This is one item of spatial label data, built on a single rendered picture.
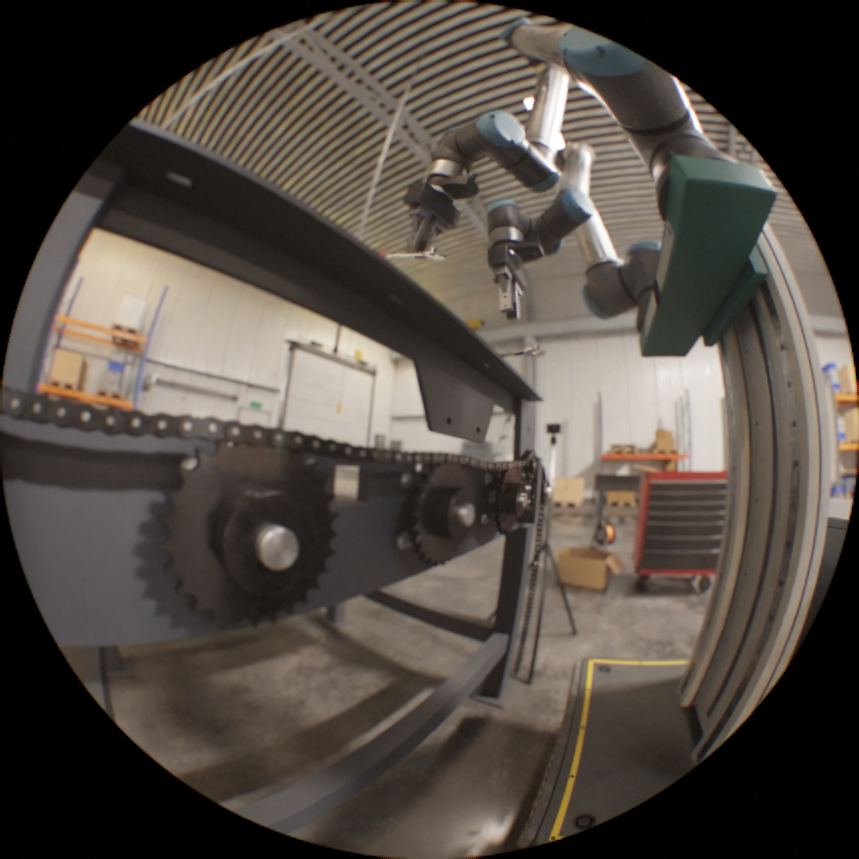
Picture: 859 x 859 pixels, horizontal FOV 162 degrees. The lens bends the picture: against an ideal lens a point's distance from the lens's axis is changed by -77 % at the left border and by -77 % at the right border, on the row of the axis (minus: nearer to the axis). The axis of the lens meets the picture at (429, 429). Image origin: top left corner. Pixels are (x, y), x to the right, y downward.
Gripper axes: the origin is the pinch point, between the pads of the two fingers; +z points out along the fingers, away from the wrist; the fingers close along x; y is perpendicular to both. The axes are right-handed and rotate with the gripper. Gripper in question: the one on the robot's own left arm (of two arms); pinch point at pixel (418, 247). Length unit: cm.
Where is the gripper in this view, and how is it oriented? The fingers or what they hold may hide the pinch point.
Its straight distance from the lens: 68.3
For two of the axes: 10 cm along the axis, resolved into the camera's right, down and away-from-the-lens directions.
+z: -3.1, 9.2, 2.3
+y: -7.1, -3.8, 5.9
